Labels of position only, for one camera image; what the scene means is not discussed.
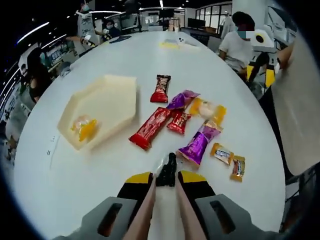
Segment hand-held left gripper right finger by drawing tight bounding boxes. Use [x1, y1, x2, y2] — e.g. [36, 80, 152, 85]
[178, 170, 252, 240]

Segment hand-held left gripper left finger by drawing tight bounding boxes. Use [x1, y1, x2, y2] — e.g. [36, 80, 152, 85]
[80, 171, 154, 240]

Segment pink food tongs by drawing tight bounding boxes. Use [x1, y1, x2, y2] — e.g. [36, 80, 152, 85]
[123, 172, 208, 240]

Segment small orange food candy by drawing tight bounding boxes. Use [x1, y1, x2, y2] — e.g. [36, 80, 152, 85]
[229, 154, 246, 183]
[209, 142, 235, 166]

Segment black food piece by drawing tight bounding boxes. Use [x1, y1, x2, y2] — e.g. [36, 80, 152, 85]
[155, 151, 179, 188]

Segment orange jelly food packet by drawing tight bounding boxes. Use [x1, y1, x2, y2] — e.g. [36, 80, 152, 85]
[187, 97, 228, 125]
[70, 114, 99, 143]

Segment purple gold food packet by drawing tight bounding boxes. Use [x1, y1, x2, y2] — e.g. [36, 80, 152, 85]
[175, 119, 224, 173]

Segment small red food packet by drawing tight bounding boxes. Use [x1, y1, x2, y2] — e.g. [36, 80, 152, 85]
[166, 111, 193, 136]

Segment dark red food bar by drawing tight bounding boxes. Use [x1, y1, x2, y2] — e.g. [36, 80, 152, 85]
[149, 74, 172, 104]

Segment long red food bar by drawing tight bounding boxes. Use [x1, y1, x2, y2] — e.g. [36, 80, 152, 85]
[128, 106, 174, 151]

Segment cream hexagonal container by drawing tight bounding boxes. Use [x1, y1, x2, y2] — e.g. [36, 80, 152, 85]
[56, 73, 138, 152]

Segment person's cream shirt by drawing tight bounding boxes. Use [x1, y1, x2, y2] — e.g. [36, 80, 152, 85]
[271, 37, 320, 177]

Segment white flat strip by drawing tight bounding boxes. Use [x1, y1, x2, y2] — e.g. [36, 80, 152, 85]
[183, 39, 201, 52]

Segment yellow strip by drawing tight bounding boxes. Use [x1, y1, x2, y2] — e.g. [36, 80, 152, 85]
[159, 41, 180, 50]

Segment blue and yellow cloth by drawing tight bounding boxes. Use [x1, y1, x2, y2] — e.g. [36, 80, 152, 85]
[109, 35, 132, 44]

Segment grey crumpled cloth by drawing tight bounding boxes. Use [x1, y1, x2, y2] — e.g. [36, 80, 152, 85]
[60, 62, 73, 76]

